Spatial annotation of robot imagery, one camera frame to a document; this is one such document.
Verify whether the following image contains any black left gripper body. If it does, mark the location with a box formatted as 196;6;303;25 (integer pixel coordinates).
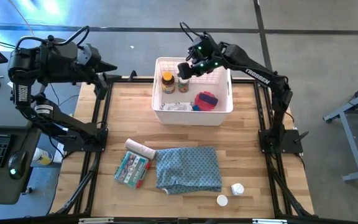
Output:
75;42;103;75

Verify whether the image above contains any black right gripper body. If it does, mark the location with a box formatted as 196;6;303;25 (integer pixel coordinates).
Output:
186;32;223;77

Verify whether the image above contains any gummy vitamin bottle white cap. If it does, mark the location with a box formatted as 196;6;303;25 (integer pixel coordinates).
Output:
178;77;190;93

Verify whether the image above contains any amber fish oil bottle yellow cap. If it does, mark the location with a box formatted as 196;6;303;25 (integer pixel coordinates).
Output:
161;71;177;95

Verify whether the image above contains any white packet with recycling symbols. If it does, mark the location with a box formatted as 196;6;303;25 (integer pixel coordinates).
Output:
160;101;194;112

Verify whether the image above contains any red scalloped round pad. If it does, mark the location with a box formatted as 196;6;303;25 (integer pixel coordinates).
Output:
193;91;219;112

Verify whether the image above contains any purple bandage roll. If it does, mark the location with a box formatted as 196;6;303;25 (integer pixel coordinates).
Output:
200;95;219;107

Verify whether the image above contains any white bandage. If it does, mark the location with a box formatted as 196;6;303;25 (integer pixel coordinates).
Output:
124;138;157;161

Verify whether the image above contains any green first aid kit box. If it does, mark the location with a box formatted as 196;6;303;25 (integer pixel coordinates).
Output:
114;150;152;190

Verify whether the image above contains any small white pill bottle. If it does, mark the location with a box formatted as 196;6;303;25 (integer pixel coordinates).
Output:
231;183;246;197

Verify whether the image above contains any small amber bottle white cap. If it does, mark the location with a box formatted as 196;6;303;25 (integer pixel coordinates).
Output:
216;194;229;207

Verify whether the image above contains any white plastic mesh basket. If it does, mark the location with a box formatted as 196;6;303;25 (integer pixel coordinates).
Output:
151;57;234;127

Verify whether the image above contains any blue star-patterned folded gown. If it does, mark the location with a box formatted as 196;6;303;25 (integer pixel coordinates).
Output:
155;147;223;196

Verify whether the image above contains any yellow and white bottle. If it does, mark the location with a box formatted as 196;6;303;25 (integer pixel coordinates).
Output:
31;147;55;166

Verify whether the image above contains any black computer mouse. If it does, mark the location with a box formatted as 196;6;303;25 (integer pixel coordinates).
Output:
7;150;28;180

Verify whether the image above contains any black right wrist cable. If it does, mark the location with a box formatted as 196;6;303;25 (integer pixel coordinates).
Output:
179;21;205;40

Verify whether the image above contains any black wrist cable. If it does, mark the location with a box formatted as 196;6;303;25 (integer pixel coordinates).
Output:
179;21;205;40
15;26;91;50

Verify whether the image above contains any black aluminium table frame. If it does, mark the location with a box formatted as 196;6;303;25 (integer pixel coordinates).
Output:
50;74;316;224

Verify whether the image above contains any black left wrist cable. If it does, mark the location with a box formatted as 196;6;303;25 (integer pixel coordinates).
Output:
15;26;91;50

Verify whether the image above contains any silver metal bracket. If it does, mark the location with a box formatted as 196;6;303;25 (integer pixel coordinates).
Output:
252;218;289;224
78;217;115;224

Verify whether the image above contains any grey-blue metal table frame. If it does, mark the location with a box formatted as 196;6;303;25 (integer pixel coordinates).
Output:
323;78;358;184

